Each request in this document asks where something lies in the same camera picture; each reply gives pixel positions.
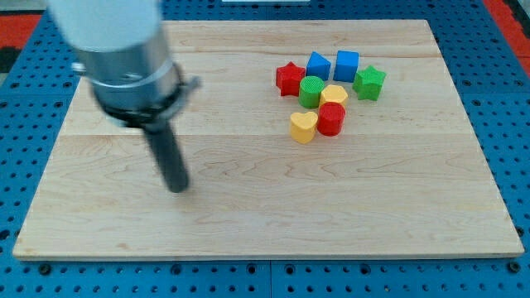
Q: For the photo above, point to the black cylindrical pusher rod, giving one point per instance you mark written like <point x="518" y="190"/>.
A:
<point x="162" y="142"/>

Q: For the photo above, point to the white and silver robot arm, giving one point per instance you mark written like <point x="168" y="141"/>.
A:
<point x="122" y="51"/>

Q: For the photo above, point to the red star block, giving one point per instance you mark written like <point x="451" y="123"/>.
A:
<point x="288" y="78"/>

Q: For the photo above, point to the green star block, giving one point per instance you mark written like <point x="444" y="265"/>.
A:
<point x="368" y="83"/>

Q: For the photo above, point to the yellow heart block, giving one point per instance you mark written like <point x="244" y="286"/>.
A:
<point x="303" y="126"/>

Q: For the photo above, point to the green cylinder block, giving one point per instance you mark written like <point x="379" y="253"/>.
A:
<point x="309" y="91"/>

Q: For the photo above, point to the red cylinder block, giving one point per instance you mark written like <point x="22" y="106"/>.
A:
<point x="331" y="119"/>

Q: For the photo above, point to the yellow hexagon block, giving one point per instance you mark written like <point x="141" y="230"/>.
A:
<point x="334" y="94"/>

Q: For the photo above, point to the blue triangle block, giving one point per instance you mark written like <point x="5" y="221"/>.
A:
<point x="318" y="66"/>

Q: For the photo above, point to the blue cube block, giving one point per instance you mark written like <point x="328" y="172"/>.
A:
<point x="346" y="65"/>

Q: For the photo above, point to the light wooden board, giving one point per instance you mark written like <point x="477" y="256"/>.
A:
<point x="405" y="178"/>

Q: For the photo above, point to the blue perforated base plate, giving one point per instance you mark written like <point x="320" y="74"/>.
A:
<point x="491" y="82"/>

